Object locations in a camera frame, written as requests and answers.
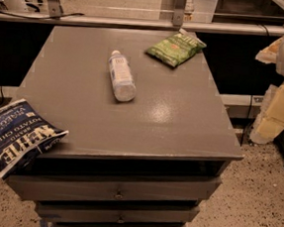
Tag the middle grey drawer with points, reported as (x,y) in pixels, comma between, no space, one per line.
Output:
(117,212)

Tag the green chip bag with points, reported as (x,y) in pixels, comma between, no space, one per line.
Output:
(177,48)

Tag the metal bracket centre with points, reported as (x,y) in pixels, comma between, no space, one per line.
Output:
(178,14)

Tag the grey drawer cabinet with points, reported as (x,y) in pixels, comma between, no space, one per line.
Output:
(176,125)

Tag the metal rail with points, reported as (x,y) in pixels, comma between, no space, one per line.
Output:
(141,24)

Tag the clear blue plastic bottle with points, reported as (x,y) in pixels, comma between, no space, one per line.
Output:
(122,79)

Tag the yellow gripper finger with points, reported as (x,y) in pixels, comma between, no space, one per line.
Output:
(269,54)
(270,121)

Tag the blue potato chip bag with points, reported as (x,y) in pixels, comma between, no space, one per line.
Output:
(24,135)

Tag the top grey drawer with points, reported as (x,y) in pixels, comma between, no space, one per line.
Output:
(110,188)

